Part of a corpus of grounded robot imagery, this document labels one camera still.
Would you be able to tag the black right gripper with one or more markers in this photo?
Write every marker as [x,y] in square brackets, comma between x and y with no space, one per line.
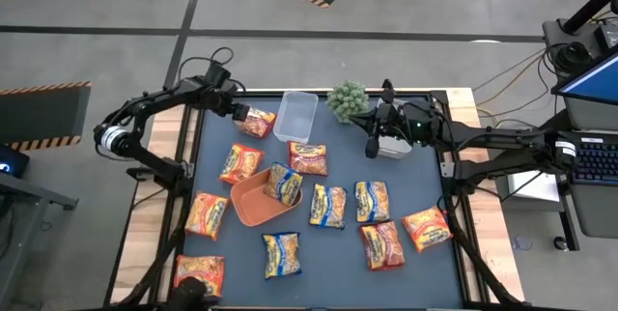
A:
[408,125]

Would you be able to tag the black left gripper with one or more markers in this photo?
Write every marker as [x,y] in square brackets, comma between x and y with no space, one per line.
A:
[223,98]

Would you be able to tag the dark red Maruchan ramen packet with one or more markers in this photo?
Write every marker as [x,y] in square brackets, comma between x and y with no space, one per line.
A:
[261,125]
[381,245]
[307,159]

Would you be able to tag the orange Maruchan ramen packet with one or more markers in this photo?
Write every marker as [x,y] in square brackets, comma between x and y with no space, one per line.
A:
[241,163]
[427,229]
[206,215]
[203,268]

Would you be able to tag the blue Maruchan ramen packet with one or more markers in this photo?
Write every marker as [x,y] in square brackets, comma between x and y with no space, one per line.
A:
[372,201]
[328,206]
[282,255]
[284,184]

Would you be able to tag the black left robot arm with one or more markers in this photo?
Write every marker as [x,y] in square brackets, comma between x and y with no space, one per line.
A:
[110,138]

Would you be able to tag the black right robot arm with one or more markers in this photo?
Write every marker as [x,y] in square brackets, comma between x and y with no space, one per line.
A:
[492,137]

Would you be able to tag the green succulent in pot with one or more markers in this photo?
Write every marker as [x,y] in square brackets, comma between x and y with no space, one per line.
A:
[346,100]

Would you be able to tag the clear plastic bin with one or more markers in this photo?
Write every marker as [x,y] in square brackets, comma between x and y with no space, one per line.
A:
[294,118]

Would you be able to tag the orange plastic bin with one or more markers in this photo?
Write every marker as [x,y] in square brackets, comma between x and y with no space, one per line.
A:
[251,205]

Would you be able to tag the white paper sheet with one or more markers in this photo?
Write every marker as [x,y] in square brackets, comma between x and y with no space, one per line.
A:
[536,188]

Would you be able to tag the grey stand base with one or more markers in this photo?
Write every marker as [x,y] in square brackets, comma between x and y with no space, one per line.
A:
[560,36]

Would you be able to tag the black caster wheel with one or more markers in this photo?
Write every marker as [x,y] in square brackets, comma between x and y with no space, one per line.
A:
[561,243]

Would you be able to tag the grey side desk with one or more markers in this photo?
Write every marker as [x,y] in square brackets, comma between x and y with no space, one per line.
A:
[29,192]

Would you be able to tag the black computer keyboard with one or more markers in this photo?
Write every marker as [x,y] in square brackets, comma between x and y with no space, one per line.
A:
[596,159]

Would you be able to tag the monitor with blue screen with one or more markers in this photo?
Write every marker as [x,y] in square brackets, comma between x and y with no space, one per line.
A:
[594,81]

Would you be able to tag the black device with blue light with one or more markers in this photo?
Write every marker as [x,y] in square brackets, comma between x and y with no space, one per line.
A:
[12,161]

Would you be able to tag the grey equipment cart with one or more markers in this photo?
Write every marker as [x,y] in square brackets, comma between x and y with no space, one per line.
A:
[598,209]

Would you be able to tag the black stand pole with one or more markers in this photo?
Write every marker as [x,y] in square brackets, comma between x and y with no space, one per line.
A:
[591,7]

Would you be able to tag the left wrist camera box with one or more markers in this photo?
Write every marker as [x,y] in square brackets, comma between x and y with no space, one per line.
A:
[218,73]

